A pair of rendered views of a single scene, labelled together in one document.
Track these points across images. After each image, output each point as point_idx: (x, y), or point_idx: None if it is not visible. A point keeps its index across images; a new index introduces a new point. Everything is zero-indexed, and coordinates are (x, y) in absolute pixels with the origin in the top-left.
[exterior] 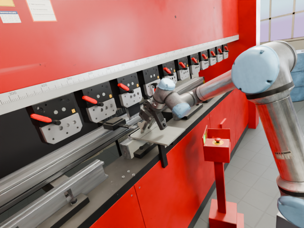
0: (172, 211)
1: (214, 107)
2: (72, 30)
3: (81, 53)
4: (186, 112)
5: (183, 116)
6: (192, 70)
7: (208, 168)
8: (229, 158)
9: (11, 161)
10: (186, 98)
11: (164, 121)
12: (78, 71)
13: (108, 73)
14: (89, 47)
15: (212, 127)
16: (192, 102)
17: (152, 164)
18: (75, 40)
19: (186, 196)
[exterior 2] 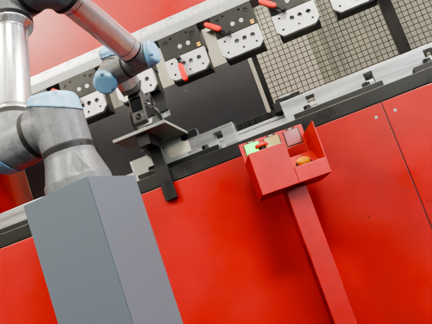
0: (209, 309)
1: (424, 85)
2: (50, 22)
3: (58, 42)
4: (102, 83)
5: (109, 91)
6: (335, 2)
7: (406, 272)
8: (264, 184)
9: None
10: (108, 63)
11: (143, 110)
12: (55, 63)
13: (94, 58)
14: (69, 33)
15: (418, 144)
16: (118, 66)
17: (140, 189)
18: (53, 30)
19: (269, 302)
